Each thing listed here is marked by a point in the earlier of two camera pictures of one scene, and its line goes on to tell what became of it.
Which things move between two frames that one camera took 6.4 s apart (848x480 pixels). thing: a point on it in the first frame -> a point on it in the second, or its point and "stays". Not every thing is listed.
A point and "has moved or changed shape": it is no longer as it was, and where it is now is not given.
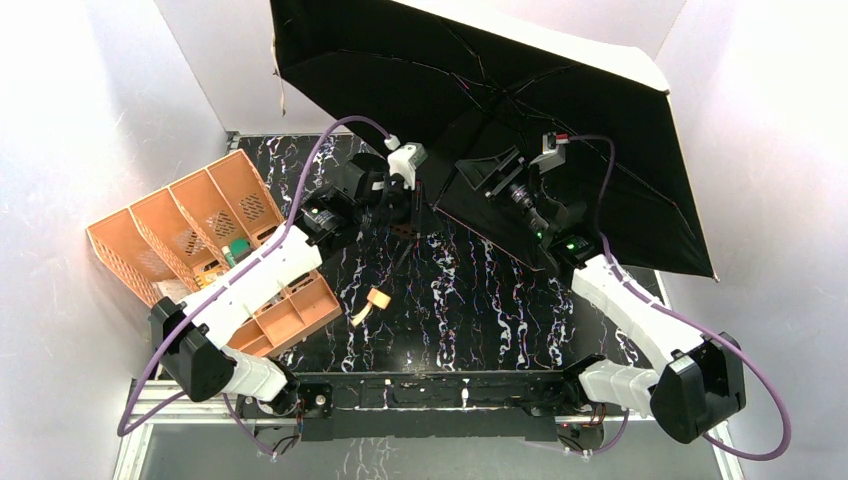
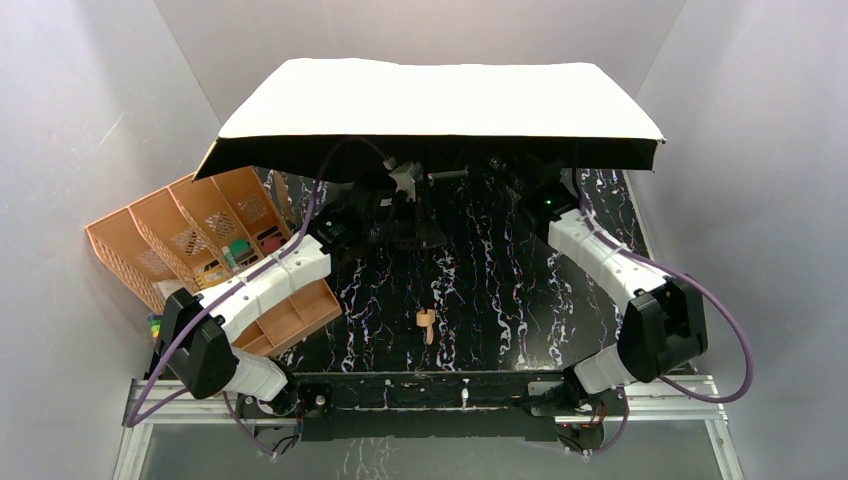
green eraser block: x=239 y=247 stays
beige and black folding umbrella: x=449 y=82 has moved or changed shape
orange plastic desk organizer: x=173 y=242 stays
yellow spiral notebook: x=206 y=277 stays
